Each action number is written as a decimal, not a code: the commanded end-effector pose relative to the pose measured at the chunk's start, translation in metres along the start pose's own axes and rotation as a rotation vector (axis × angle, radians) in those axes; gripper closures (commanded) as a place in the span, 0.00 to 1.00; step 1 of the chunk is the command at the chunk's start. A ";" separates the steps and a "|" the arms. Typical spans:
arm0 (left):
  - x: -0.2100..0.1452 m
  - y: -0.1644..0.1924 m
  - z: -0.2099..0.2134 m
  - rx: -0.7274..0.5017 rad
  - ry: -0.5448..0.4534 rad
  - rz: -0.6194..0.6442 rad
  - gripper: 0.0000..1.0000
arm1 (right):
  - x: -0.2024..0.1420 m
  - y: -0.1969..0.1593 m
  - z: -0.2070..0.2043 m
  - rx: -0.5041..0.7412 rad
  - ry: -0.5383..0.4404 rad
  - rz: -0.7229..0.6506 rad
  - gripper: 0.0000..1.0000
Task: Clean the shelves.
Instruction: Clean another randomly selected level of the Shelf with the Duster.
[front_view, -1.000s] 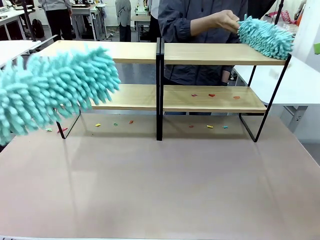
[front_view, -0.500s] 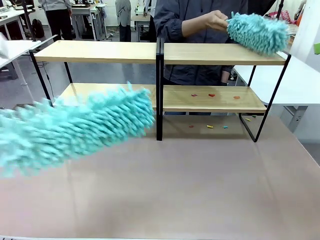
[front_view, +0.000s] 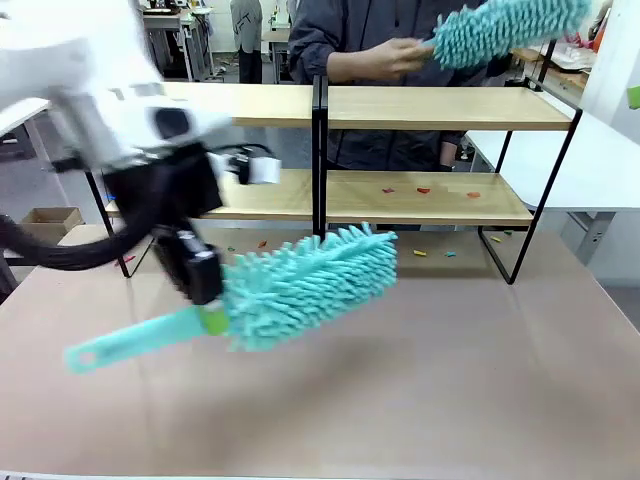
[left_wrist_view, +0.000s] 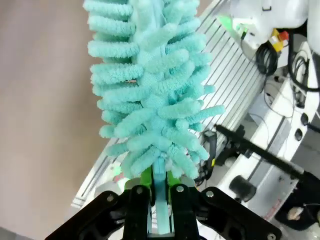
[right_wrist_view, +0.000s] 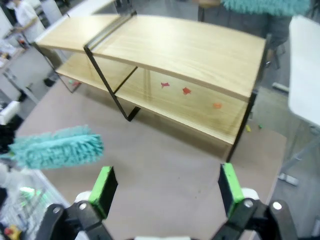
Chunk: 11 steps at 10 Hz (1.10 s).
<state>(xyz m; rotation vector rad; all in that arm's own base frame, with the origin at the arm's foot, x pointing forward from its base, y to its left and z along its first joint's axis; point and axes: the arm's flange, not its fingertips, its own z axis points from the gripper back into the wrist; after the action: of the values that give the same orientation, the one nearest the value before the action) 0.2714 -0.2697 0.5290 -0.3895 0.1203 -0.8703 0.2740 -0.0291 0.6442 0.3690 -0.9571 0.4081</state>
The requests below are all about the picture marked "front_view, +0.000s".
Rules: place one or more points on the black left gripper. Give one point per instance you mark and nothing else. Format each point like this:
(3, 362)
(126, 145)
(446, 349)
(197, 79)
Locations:
(177, 250)

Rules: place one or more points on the teal chenille duster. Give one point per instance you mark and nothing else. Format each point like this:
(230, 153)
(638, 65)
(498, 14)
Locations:
(500, 30)
(300, 285)

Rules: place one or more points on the person's right forearm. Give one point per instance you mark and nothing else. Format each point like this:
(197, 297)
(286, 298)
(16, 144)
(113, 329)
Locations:
(344, 65)

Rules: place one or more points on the person's left forearm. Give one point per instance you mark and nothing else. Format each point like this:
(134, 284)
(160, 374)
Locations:
(448, 152)

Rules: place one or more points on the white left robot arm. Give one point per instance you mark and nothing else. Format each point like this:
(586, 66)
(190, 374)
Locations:
(90, 85)

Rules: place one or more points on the person's right hand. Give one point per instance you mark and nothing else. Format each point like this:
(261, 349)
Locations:
(395, 57)

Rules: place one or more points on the wooden workbench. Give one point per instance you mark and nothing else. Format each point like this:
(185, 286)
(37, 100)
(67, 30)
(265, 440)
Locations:
(565, 70)

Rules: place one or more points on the pink bag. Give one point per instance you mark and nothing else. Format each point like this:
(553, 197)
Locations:
(577, 41)

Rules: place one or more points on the white desk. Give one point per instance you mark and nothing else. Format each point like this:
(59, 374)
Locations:
(565, 160)

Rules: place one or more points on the cardboard box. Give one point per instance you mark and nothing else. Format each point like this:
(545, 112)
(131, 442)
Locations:
(50, 222)

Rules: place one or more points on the white side table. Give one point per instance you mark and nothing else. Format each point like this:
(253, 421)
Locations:
(22, 115)

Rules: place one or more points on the bystander in grey coat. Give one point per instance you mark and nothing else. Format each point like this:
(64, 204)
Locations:
(246, 35)

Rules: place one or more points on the grey workbench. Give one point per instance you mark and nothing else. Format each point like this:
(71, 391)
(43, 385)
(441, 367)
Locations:
(175, 30)

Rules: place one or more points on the person in dark jacket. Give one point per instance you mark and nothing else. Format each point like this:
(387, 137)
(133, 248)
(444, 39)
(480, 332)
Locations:
(350, 25)

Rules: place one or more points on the black left wrist mount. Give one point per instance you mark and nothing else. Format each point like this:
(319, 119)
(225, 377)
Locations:
(165, 182)

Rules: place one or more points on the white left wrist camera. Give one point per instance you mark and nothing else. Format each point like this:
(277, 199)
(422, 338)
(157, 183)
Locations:
(262, 170)

